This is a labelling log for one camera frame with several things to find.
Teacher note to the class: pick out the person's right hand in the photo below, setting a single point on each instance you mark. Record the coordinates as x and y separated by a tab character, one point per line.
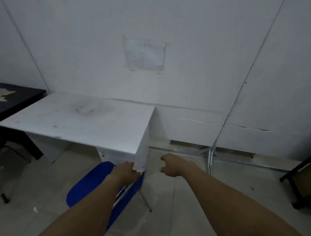
177	165

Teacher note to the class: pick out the person's left hand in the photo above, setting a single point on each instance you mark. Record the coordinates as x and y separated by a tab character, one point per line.
124	172

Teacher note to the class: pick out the person's right thumb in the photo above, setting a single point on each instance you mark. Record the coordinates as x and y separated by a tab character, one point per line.
161	169

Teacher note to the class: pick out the person's left fingers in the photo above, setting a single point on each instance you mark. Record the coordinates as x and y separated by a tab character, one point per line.
136	171

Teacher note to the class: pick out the blue plastic chair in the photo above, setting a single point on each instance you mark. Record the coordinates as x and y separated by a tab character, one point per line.
85	182

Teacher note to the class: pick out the person's right forearm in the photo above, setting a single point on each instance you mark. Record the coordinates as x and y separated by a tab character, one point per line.
233	206

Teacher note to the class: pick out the person's left forearm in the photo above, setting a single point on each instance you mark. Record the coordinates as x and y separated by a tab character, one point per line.
87	211

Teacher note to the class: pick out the white desk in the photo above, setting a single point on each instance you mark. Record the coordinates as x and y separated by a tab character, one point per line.
92	121

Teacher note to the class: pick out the paper sheet in plastic sleeve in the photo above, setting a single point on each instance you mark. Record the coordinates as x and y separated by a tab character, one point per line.
144	54

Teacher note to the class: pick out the black chair base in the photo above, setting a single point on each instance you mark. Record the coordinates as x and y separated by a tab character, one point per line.
9	155

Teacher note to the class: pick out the black table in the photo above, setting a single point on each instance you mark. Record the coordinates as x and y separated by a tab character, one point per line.
17	102

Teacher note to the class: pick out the black frame brown furniture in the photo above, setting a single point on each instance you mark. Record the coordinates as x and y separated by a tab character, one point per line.
300	180

